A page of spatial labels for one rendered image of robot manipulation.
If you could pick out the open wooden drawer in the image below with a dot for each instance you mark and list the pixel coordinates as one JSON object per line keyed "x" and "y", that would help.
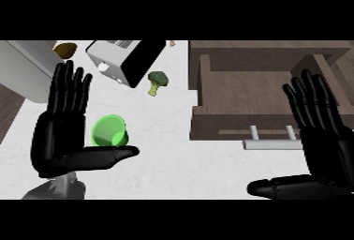
{"x": 258, "y": 90}

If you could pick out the green broccoli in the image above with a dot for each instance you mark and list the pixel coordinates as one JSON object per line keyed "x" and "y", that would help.
{"x": 158, "y": 80}

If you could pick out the small orange object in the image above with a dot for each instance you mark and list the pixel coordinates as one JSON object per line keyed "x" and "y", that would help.
{"x": 171, "y": 43}

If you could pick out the white toaster oven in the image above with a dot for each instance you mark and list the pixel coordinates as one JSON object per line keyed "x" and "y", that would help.
{"x": 125, "y": 59}

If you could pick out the pale grey appliance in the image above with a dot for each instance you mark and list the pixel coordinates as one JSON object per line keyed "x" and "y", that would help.
{"x": 26, "y": 68}

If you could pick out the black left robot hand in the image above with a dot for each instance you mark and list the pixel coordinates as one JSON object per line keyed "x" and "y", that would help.
{"x": 59, "y": 137}

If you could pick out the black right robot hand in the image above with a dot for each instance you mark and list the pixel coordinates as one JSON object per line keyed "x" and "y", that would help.
{"x": 324, "y": 146}

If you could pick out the green cup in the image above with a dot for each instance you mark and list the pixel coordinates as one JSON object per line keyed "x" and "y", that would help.
{"x": 109, "y": 131}

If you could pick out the wooden cabinet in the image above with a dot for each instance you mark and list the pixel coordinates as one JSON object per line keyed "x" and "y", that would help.
{"x": 271, "y": 47}

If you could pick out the brown potato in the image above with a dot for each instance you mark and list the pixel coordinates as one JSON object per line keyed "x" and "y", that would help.
{"x": 65, "y": 50}

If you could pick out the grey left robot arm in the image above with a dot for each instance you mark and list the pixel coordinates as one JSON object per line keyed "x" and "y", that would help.
{"x": 59, "y": 189}

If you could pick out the wooden drawer front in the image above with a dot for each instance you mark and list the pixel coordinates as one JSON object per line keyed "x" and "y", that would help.
{"x": 243, "y": 126}

